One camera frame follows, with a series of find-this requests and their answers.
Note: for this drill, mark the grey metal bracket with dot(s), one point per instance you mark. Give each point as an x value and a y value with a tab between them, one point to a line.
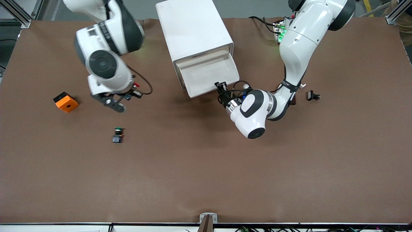
208	215

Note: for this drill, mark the orange and black box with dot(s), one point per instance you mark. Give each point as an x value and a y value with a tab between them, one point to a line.
67	103

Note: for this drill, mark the brown table cover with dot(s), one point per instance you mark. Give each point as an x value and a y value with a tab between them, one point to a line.
206	161

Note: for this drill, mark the red push button switch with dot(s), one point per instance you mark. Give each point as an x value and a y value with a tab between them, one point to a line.
137	85

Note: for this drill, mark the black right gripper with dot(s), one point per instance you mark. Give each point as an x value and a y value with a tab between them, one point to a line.
127	95

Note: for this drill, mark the white drawer cabinet shell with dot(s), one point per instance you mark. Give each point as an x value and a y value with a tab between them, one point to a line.
190	25

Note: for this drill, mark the aluminium frame profile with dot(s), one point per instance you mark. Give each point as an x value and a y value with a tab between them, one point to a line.
17	14
394	14

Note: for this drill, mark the white table edge rail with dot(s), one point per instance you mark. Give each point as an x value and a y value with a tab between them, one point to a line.
48	227

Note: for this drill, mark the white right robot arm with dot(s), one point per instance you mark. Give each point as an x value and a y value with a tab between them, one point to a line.
103	64

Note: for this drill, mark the small black clip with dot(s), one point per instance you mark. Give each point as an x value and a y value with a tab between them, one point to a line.
311	95

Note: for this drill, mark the dark brown connector block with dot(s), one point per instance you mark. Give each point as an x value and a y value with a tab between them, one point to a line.
293	100

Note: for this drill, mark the green push button switch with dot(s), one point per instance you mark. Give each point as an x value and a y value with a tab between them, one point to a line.
117	135

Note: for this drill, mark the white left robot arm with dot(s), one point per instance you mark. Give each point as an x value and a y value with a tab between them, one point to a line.
254	109

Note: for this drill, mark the white cabinet drawer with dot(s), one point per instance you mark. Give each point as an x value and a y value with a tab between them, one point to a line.
206	74
212	53

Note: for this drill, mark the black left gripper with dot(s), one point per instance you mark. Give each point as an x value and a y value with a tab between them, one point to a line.
225	96

